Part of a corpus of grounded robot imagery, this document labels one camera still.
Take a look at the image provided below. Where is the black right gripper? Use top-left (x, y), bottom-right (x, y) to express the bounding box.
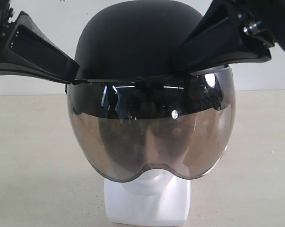
top-left (172, 0), bottom-right (285, 72)

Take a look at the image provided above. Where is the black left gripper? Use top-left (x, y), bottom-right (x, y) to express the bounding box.
top-left (0, 0), bottom-right (79, 84)

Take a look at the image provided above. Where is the black helmet with tinted visor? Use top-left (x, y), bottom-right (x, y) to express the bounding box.
top-left (66, 0), bottom-right (236, 183)

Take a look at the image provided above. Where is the white mannequin head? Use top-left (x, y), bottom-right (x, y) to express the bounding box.
top-left (104, 169), bottom-right (190, 224)

